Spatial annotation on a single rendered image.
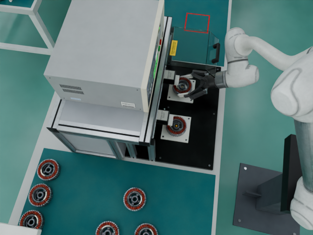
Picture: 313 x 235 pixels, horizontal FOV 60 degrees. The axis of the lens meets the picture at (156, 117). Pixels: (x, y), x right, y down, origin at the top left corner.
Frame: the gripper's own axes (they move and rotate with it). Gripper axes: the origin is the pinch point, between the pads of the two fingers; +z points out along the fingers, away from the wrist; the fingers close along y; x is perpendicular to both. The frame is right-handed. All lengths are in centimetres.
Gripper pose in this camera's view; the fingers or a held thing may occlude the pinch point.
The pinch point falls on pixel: (182, 86)
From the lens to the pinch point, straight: 156.8
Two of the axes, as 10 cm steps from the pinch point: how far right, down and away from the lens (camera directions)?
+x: -5.1, -4.1, -7.5
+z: -8.5, 0.9, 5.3
